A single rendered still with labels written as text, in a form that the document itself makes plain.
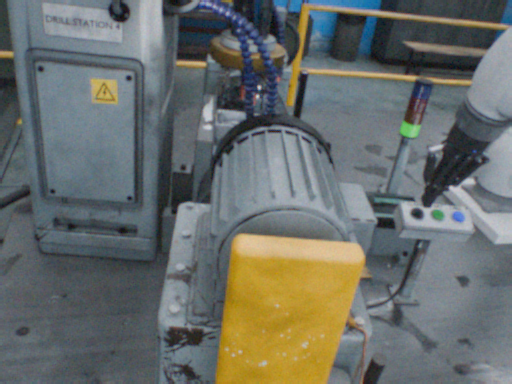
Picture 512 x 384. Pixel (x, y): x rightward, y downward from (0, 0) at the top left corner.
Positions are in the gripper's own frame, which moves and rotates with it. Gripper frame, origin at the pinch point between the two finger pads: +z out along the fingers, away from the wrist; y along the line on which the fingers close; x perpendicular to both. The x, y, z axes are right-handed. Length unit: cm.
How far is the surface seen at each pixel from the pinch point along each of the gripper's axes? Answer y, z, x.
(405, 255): -9.1, 36.1, -6.3
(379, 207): -2.7, 33.5, -20.6
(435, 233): -4.5, 10.0, 3.4
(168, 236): 57, 31, -4
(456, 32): -257, 257, -496
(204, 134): 50, 5, -16
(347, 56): -112, 291, -459
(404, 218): 3.4, 8.0, 1.5
